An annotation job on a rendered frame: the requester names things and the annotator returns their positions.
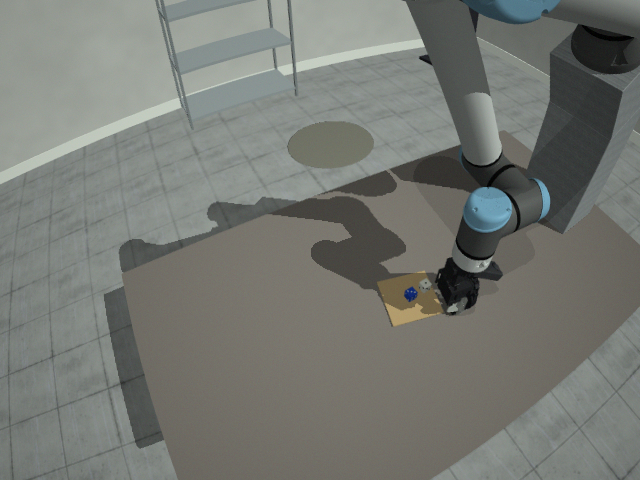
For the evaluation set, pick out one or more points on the white die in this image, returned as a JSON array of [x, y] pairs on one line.
[[424, 285]]

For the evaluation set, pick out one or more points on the tan mat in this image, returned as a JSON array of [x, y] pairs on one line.
[[400, 310]]

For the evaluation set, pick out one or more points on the blue die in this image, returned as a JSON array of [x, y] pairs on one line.
[[410, 294]]

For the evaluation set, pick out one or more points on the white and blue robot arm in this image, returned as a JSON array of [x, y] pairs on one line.
[[448, 34]]

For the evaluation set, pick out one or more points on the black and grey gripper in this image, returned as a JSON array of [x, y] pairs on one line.
[[454, 288]]

